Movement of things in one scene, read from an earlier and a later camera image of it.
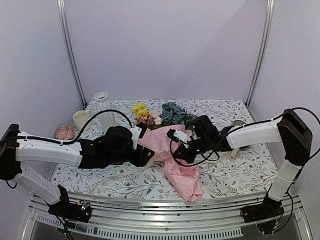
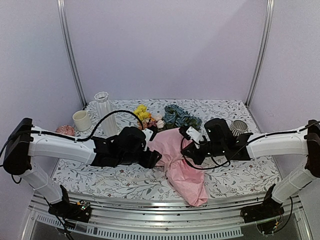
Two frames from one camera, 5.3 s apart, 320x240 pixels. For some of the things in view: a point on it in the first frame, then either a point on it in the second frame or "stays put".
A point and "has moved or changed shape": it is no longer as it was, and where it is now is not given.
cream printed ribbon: x=228 y=154 → x=103 y=180
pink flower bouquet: x=185 y=177 has moved or changed shape
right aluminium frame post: x=262 y=52 stays put
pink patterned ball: x=64 y=132 stays put
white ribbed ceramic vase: x=106 y=120 stays put
